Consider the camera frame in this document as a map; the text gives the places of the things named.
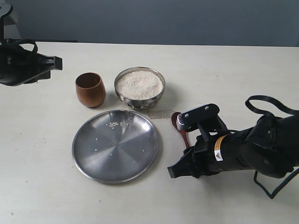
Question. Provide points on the steel bowl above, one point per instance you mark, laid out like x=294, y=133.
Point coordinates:
x=139, y=104

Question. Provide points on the brown wooden cup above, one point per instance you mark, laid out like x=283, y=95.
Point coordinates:
x=90, y=89

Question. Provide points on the reddish wooden spoon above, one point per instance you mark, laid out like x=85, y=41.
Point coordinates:
x=181, y=132

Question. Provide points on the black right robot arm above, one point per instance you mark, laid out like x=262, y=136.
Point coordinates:
x=271, y=148

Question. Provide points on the clear tape patch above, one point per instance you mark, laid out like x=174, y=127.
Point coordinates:
x=160, y=114

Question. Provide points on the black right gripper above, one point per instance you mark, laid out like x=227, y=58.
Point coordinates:
x=215, y=151

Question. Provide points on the round steel plate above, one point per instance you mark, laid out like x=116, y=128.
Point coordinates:
x=116, y=146

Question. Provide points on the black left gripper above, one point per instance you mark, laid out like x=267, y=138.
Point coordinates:
x=19, y=63

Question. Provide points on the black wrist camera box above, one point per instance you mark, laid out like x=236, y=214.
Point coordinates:
x=188, y=121

